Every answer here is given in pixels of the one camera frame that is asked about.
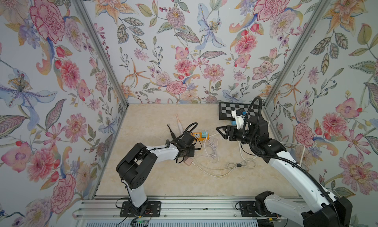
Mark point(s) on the white pink electric toothbrush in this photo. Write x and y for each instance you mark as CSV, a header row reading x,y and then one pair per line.
x,y
181,129

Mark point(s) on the aluminium front rail frame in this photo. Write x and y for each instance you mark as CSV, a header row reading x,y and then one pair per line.
x,y
107,211

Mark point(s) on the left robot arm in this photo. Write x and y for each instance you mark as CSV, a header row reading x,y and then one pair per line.
x,y
137,164

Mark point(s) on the teal usb charger adapter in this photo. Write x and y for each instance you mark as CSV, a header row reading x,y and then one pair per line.
x,y
204,135

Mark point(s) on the black electric toothbrush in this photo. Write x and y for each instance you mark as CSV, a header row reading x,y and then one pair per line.
x,y
171,132

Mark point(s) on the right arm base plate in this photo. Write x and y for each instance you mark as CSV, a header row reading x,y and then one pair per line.
x,y
251,209

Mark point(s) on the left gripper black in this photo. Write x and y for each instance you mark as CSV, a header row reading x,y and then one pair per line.
x,y
191,146

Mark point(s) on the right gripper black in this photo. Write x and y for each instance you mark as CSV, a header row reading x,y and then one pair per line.
x,y
230,129

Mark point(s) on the orange power strip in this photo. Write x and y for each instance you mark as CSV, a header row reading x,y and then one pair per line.
x,y
197,135

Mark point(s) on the pink charger adapter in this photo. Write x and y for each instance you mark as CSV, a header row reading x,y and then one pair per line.
x,y
188,161

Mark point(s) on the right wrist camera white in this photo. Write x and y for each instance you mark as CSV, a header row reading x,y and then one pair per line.
x,y
239,118

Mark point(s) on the black white checkerboard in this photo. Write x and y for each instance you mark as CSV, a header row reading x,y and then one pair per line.
x,y
226,109

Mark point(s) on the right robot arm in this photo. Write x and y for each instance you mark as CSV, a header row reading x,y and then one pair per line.
x,y
321,209

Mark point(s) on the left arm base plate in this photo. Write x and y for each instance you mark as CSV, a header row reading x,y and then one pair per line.
x,y
148,209

